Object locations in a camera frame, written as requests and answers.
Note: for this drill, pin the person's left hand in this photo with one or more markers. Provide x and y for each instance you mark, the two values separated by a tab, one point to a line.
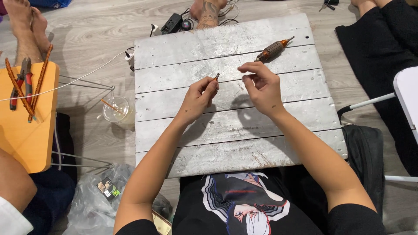
194	101

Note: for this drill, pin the person's right hand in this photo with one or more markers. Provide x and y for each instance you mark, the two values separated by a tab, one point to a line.
269	89

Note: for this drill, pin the copper wound motor armature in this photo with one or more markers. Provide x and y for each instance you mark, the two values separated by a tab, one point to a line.
273	49

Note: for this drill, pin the round black plug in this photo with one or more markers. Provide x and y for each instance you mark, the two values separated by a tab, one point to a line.
186	25

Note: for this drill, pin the white charger plug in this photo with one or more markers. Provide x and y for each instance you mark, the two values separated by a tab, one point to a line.
130	58

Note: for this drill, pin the clear plastic cup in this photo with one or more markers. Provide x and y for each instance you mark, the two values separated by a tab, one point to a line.
117	112

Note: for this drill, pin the white plug adapter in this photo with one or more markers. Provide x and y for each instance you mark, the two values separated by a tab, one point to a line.
156	30

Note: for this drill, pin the black power strip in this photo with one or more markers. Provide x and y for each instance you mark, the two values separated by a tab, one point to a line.
171	23

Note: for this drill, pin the orange drinking straw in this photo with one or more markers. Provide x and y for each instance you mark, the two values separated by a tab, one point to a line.
111	106

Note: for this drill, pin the bunch of keys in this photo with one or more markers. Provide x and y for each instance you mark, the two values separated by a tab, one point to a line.
327	5

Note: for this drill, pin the black bag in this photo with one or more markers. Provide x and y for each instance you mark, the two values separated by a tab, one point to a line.
364	156

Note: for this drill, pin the black printed t-shirt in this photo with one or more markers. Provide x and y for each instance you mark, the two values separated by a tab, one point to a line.
241	209

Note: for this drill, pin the small printed card packet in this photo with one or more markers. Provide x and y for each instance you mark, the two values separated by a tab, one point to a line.
108	188

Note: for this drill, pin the white folding chair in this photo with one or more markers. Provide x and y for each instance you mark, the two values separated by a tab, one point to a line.
401	104

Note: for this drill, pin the clear plastic bag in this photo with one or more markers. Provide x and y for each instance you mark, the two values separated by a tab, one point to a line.
94	205

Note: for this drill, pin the blue bag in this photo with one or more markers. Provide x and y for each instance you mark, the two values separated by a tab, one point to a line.
50	3

